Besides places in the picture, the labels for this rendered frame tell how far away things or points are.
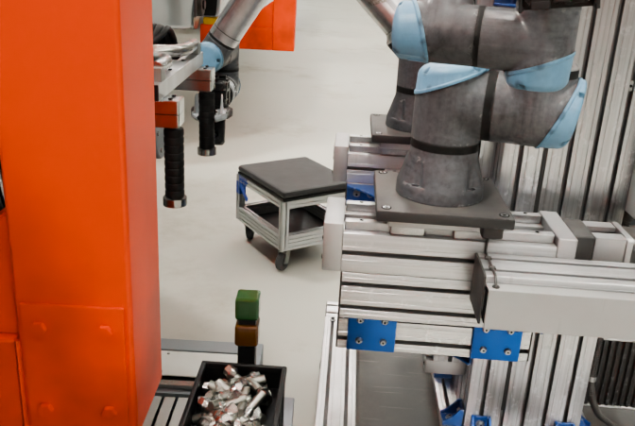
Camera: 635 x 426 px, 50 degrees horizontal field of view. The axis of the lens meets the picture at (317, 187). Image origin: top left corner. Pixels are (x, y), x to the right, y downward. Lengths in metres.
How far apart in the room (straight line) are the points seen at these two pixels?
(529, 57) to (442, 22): 0.11
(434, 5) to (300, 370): 1.48
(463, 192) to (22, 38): 0.70
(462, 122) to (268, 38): 4.00
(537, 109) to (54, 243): 0.73
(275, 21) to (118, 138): 4.21
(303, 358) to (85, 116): 1.47
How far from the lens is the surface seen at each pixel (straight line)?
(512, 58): 0.86
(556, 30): 0.86
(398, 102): 1.65
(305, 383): 2.11
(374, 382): 1.77
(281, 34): 5.06
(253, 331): 1.18
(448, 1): 0.88
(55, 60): 0.89
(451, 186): 1.15
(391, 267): 1.20
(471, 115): 1.12
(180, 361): 2.07
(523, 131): 1.13
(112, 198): 0.91
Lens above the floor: 1.21
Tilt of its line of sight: 19 degrees down
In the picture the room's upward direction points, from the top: 3 degrees clockwise
